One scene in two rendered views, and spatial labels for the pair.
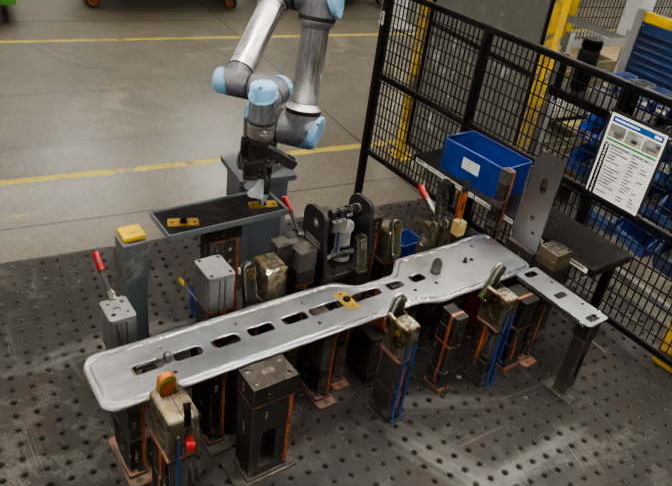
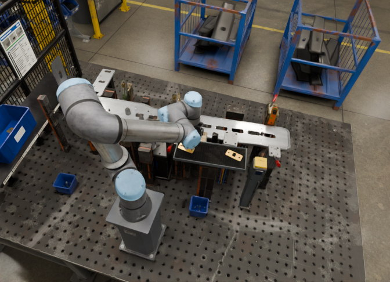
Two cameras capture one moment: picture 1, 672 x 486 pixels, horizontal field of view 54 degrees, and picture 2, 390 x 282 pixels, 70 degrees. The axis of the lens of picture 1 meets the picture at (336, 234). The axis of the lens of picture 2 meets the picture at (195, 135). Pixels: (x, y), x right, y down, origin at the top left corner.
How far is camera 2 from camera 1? 247 cm
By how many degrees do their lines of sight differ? 89
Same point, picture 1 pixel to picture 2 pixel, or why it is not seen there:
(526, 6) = not seen: outside the picture
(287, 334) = (214, 121)
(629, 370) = not seen: hidden behind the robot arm
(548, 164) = (56, 65)
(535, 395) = not seen: hidden behind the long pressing
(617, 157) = (15, 51)
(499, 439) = (154, 104)
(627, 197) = (30, 59)
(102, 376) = (285, 140)
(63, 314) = (264, 255)
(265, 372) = (237, 108)
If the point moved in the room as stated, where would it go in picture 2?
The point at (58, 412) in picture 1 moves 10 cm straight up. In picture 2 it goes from (283, 196) to (288, 188)
